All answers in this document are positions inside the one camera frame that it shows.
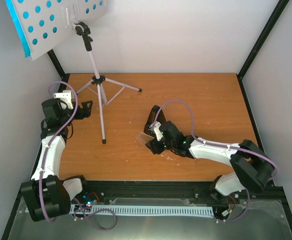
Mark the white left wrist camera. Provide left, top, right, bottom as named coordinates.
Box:
left=53, top=90, right=74, bottom=110

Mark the black aluminium frame post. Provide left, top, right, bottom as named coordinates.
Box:
left=47, top=49, right=69, bottom=82

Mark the black right frame post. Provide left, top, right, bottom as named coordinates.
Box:
left=237, top=0, right=289, bottom=81

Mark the black metronome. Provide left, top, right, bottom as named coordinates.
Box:
left=144, top=105, right=166, bottom=137

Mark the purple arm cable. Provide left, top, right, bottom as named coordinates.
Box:
left=154, top=99, right=280, bottom=224
left=37, top=81, right=117, bottom=230

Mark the clear plastic metronome cover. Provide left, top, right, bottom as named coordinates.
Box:
left=136, top=132, right=154, bottom=145

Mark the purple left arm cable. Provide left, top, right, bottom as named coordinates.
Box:
left=37, top=81, right=117, bottom=230

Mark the black front frame rail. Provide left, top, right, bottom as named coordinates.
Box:
left=20, top=176, right=285, bottom=221

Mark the light blue cable duct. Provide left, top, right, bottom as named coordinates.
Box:
left=83, top=205, right=214, bottom=218

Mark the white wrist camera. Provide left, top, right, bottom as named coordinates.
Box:
left=150, top=121, right=163, bottom=141
left=53, top=90, right=74, bottom=110

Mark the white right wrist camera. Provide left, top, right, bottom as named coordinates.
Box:
left=150, top=121, right=163, bottom=141

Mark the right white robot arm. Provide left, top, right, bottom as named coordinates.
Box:
left=144, top=121, right=275, bottom=196

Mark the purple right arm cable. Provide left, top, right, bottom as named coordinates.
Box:
left=154, top=99, right=280, bottom=224

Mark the white tripod music stand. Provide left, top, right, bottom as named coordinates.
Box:
left=5, top=0, right=142, bottom=144

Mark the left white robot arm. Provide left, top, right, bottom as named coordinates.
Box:
left=20, top=98, right=93, bottom=222

